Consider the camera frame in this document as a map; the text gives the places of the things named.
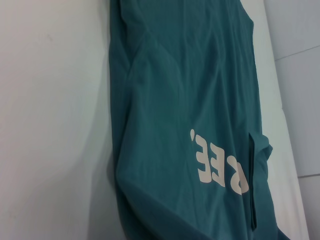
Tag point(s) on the teal t-shirt with beige print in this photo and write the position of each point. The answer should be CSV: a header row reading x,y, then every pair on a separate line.
x,y
187,100

